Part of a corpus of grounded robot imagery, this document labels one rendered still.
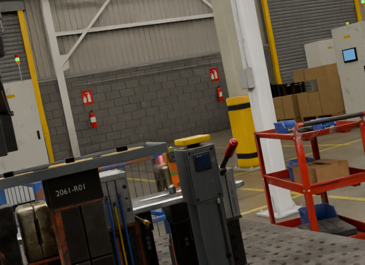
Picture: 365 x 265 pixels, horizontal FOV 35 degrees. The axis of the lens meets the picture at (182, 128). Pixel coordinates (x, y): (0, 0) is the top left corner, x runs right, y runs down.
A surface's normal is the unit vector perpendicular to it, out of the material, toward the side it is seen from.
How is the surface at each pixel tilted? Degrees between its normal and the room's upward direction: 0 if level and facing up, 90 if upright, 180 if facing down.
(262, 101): 90
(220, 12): 90
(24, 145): 90
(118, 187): 90
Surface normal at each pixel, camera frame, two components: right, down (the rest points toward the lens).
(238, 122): -0.85, 0.19
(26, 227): 0.33, -0.01
